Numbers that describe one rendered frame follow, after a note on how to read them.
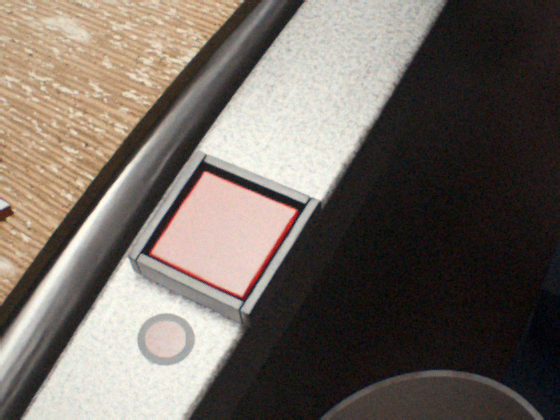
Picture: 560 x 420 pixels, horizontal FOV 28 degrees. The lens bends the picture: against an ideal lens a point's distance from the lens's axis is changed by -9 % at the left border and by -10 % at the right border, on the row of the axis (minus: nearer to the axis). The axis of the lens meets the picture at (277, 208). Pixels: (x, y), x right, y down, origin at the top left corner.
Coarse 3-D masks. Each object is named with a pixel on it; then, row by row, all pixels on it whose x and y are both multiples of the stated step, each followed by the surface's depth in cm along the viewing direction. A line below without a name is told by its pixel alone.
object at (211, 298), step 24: (192, 168) 66; (216, 168) 66; (240, 168) 66; (264, 192) 65; (288, 192) 65; (168, 216) 65; (312, 216) 64; (144, 240) 64; (288, 240) 63; (144, 264) 63; (288, 264) 63; (168, 288) 64; (192, 288) 62; (264, 288) 62; (240, 312) 61
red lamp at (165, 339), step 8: (152, 328) 63; (160, 328) 63; (168, 328) 63; (176, 328) 63; (152, 336) 63; (160, 336) 62; (168, 336) 62; (176, 336) 62; (184, 336) 62; (152, 344) 62; (160, 344) 62; (168, 344) 62; (176, 344) 62; (184, 344) 62; (152, 352) 62; (160, 352) 62; (168, 352) 62; (176, 352) 62
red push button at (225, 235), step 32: (192, 192) 66; (224, 192) 65; (256, 192) 65; (192, 224) 64; (224, 224) 64; (256, 224) 64; (288, 224) 64; (160, 256) 64; (192, 256) 63; (224, 256) 63; (256, 256) 63; (224, 288) 62
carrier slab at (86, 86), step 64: (0, 0) 75; (64, 0) 74; (128, 0) 73; (192, 0) 73; (256, 0) 74; (0, 64) 72; (64, 64) 71; (128, 64) 70; (192, 64) 70; (0, 128) 69; (64, 128) 68; (128, 128) 68; (0, 192) 66; (64, 192) 66; (0, 256) 64; (0, 320) 62
